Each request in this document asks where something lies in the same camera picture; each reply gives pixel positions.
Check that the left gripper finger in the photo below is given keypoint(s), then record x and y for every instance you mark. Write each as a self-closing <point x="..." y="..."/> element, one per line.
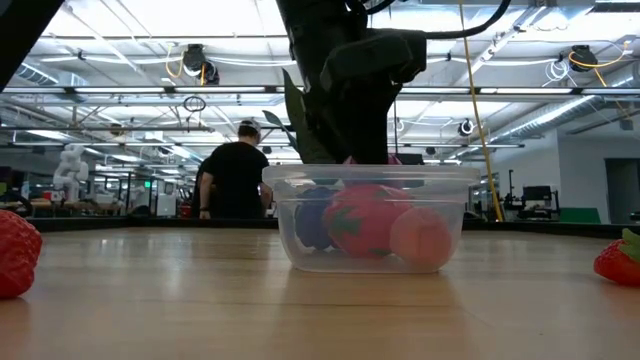
<point x="372" y="125"/>
<point x="325" y="130"/>

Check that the purple toy grape bunch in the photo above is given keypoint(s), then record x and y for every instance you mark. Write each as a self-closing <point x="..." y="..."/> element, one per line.
<point x="312" y="220"/>

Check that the red toy dragon fruit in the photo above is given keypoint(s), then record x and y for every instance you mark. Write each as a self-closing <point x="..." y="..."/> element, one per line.
<point x="365" y="220"/>

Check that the orange toy peach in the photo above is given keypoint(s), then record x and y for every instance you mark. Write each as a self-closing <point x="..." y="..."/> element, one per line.
<point x="422" y="237"/>

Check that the large red toy strawberry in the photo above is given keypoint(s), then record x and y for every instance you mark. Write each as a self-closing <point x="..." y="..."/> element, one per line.
<point x="17" y="255"/>

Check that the clear plastic tupperware container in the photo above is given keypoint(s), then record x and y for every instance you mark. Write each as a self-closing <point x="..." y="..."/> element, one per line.
<point x="465" y="210"/>

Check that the green snake plant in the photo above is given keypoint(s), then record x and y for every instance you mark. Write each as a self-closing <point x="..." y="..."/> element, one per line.
<point x="295" y="110"/>

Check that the black monitor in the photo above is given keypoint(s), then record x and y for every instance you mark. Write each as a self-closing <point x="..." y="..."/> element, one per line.
<point x="412" y="159"/>

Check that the person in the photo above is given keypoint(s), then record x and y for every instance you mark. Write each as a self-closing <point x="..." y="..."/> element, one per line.
<point x="237" y="175"/>
<point x="195" y="190"/>

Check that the white cabinet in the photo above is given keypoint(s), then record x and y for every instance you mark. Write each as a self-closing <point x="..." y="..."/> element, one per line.
<point x="166" y="200"/>

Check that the workstation with monitor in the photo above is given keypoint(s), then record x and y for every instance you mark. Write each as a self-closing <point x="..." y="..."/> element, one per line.
<point x="537" y="194"/>

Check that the green panel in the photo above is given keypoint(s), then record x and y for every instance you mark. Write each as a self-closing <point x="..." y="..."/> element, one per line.
<point x="580" y="216"/>

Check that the white robot figure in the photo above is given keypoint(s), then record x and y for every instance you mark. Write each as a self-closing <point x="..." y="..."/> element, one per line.
<point x="70" y="170"/>

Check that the red strawberry with green leaves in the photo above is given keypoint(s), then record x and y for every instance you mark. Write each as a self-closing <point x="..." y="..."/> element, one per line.
<point x="617" y="262"/>

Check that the small red box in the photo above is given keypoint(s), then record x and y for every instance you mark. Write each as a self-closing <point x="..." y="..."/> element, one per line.
<point x="50" y="195"/>

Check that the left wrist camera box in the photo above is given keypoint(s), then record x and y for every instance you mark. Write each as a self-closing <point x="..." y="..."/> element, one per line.
<point x="375" y="55"/>

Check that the black table edge frame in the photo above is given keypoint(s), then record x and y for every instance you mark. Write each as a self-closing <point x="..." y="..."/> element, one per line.
<point x="575" y="230"/>

